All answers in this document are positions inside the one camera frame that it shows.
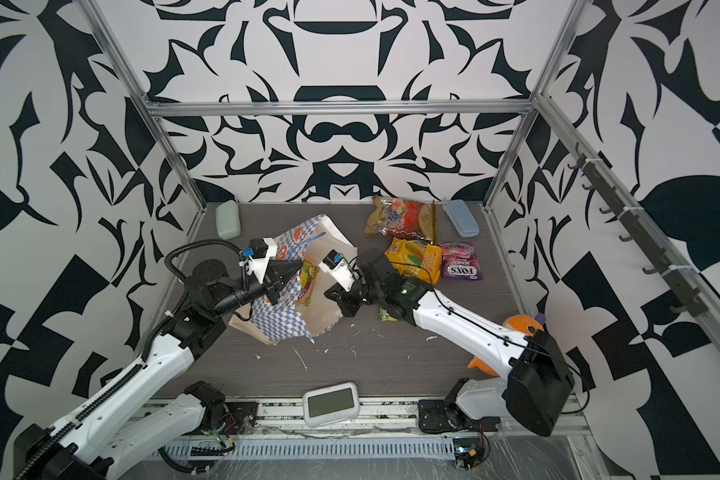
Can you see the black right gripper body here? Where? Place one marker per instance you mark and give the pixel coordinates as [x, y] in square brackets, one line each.
[363, 294]

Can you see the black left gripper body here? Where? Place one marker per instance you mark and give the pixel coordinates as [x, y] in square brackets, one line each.
[240, 294]

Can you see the green Fox's candy bag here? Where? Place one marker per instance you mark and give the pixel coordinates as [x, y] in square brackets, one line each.
[385, 316]

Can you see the yellow snack bag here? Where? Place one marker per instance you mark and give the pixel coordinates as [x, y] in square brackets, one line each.
[416, 258]

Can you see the checkered paper bag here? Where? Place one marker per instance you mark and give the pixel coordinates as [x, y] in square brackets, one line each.
[309, 241]

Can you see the gold fruit gummy bag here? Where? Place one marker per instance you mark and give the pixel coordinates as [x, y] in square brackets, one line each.
[401, 218]

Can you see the purple candy bag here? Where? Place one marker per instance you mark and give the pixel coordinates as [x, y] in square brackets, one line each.
[459, 261]

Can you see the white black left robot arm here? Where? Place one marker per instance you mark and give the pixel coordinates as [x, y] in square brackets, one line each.
[95, 440]

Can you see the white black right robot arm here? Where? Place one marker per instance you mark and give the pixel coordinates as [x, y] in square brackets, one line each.
[537, 379]

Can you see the orange Fox's fruits candy bag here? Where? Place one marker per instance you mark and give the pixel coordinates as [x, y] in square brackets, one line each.
[307, 278]

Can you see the light blue case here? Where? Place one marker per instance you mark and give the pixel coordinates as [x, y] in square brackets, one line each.
[461, 218]

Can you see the white digital timer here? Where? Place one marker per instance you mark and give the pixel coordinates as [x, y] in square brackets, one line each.
[329, 405]

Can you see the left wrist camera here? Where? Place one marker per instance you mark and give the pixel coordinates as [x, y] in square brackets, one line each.
[256, 257]

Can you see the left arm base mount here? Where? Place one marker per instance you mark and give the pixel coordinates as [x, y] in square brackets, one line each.
[221, 416]

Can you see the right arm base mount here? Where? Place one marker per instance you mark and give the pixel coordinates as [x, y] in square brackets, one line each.
[471, 405]

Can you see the white slotted cable duct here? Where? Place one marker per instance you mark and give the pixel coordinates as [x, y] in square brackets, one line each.
[300, 448]

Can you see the black wall hook rail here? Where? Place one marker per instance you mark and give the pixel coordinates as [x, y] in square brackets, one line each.
[642, 230]

